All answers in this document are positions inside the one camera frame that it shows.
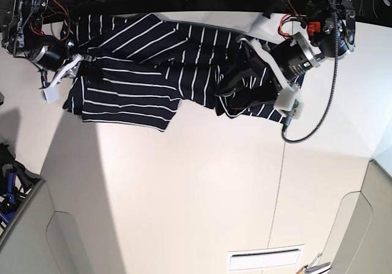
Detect blue black items left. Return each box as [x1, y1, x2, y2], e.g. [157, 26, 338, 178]
[1, 143, 41, 232]

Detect black braided camera cable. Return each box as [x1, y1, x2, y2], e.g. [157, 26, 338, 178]
[281, 0, 341, 143]

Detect navy white striped T-shirt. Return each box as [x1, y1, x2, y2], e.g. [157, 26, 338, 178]
[63, 13, 286, 131]

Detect tools at bottom edge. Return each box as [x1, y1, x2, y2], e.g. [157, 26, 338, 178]
[296, 253, 331, 274]

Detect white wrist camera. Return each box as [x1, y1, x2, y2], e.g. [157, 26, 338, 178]
[274, 87, 303, 119]
[40, 87, 60, 104]

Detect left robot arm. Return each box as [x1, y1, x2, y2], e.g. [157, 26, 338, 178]
[215, 0, 355, 115]

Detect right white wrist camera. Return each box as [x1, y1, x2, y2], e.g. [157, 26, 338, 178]
[40, 87, 60, 104]

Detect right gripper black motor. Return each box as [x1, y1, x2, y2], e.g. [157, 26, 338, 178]
[29, 36, 103, 83]

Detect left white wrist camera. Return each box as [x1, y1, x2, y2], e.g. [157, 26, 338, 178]
[274, 87, 303, 119]

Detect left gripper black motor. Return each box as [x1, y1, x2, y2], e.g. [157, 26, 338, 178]
[217, 33, 323, 108]

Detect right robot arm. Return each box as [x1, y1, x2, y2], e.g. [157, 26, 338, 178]
[1, 0, 102, 88]

